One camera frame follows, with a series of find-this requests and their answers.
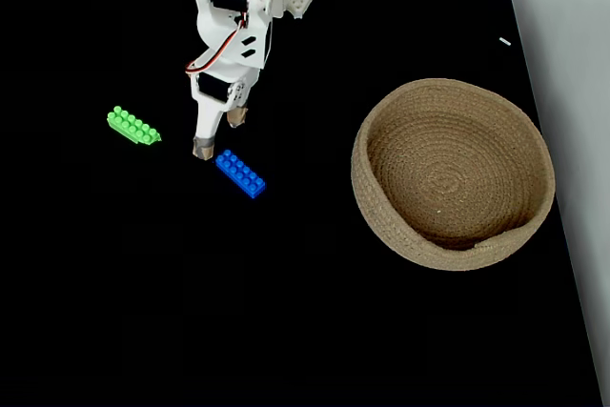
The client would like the round woven rope basket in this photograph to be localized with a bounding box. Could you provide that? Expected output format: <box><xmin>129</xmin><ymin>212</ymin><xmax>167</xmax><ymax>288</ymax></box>
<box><xmin>350</xmin><ymin>77</ymin><xmax>557</xmax><ymax>273</ymax></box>

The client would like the red white black servo cable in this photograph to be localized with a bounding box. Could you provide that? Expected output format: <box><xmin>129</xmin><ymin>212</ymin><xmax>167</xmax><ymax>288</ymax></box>
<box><xmin>184</xmin><ymin>10</ymin><xmax>250</xmax><ymax>77</ymax></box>

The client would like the blue lego block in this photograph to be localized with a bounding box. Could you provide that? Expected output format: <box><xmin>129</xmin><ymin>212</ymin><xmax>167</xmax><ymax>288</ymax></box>
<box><xmin>214</xmin><ymin>149</ymin><xmax>267</xmax><ymax>200</ymax></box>

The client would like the green lego block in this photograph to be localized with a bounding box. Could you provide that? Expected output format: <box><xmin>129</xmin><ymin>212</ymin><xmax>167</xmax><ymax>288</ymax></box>
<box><xmin>106</xmin><ymin>105</ymin><xmax>163</xmax><ymax>147</ymax></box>

